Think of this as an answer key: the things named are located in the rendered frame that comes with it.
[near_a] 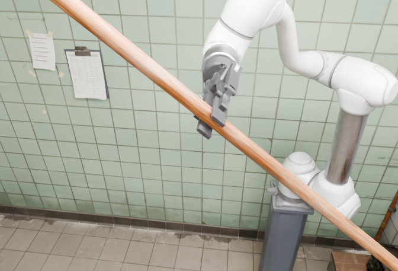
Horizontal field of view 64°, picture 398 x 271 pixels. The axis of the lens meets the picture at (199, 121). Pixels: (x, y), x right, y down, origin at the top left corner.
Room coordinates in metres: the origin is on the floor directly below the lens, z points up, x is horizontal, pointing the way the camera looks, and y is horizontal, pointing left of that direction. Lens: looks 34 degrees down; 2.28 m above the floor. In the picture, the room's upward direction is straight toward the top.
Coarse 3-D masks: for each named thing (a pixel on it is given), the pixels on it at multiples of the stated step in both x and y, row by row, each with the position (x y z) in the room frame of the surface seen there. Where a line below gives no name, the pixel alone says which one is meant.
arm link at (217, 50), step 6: (210, 48) 0.75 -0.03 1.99; (216, 48) 0.73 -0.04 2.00; (222, 48) 0.73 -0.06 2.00; (228, 48) 0.74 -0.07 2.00; (204, 54) 0.75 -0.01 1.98; (210, 54) 0.71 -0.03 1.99; (216, 54) 0.71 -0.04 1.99; (222, 54) 0.71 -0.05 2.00; (228, 54) 0.71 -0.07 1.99; (234, 54) 0.73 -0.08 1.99; (204, 60) 0.71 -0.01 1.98; (234, 60) 0.70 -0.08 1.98
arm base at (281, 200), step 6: (276, 186) 1.24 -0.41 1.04; (270, 192) 1.21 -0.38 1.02; (276, 192) 1.20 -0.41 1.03; (276, 198) 1.17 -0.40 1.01; (282, 198) 1.16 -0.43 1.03; (288, 198) 1.14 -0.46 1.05; (276, 204) 1.13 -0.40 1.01; (282, 204) 1.13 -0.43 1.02; (288, 204) 1.13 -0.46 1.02; (294, 204) 1.13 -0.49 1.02; (300, 204) 1.13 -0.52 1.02; (306, 204) 1.13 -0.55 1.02
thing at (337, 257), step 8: (336, 256) 1.13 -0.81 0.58; (344, 256) 1.13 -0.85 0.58; (352, 256) 1.13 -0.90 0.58; (360, 256) 1.13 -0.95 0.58; (368, 256) 1.13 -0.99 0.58; (328, 264) 1.15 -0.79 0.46; (336, 264) 1.07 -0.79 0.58; (344, 264) 1.07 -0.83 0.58; (352, 264) 1.07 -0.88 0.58; (360, 264) 1.07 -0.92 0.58
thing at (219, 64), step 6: (210, 60) 0.69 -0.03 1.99; (216, 60) 0.68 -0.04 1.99; (222, 60) 0.68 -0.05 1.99; (228, 60) 0.69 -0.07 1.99; (204, 66) 0.69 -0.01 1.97; (210, 66) 0.67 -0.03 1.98; (216, 66) 0.66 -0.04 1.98; (222, 66) 0.67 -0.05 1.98; (228, 66) 0.65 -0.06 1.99; (204, 72) 0.67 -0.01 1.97; (210, 72) 0.67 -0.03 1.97; (222, 72) 0.63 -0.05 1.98; (204, 78) 0.67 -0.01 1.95; (210, 78) 0.67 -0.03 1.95; (222, 78) 0.62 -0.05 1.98; (204, 84) 0.67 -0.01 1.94; (210, 90) 0.61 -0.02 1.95; (216, 90) 0.61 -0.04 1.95
